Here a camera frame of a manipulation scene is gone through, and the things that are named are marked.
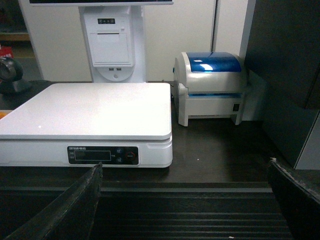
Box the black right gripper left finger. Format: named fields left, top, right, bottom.
left=6, top=162, right=103, bottom=240

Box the white blue label printer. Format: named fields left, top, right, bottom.
left=172, top=51, right=248, bottom=127

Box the white POS terminal stand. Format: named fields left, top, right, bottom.
left=19, top=0, right=173, bottom=83

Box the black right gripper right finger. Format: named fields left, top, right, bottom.
left=267, top=158, right=320, bottom=240

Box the wooden shelf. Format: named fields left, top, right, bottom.
left=0, top=6, right=30, bottom=42

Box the white checkout scale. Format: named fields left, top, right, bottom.
left=0, top=83, right=173, bottom=168

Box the black barcode scanner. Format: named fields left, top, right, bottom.
left=0, top=57, right=32, bottom=95

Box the red fire equipment box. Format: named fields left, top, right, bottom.
left=0, top=46, right=14, bottom=58

